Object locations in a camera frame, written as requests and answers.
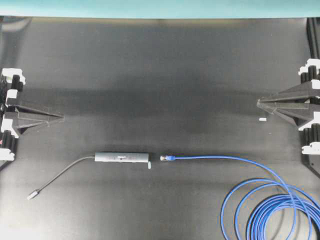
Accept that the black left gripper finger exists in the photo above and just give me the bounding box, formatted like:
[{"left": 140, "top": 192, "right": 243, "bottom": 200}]
[
  {"left": 4, "top": 111, "right": 64, "bottom": 136},
  {"left": 5, "top": 97, "right": 64, "bottom": 118}
]

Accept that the grey USB hub with cable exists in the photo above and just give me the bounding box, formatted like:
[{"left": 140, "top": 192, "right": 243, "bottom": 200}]
[{"left": 26, "top": 152, "right": 151, "bottom": 201}]

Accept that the black frame rail right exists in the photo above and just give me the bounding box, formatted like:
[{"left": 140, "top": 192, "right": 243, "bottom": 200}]
[{"left": 306, "top": 17, "right": 320, "bottom": 59}]

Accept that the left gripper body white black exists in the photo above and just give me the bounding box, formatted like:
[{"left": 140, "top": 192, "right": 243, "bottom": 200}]
[{"left": 0, "top": 68, "right": 26, "bottom": 161}]

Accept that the blue LAN cable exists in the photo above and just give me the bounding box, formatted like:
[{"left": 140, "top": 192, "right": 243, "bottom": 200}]
[{"left": 159, "top": 154, "right": 320, "bottom": 240}]

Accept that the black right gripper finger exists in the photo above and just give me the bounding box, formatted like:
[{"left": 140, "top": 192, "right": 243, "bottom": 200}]
[
  {"left": 257, "top": 79, "right": 320, "bottom": 105},
  {"left": 257, "top": 102, "right": 320, "bottom": 131}
]

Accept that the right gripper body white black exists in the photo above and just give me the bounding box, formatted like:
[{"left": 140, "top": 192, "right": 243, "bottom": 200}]
[{"left": 298, "top": 58, "right": 320, "bottom": 155}]

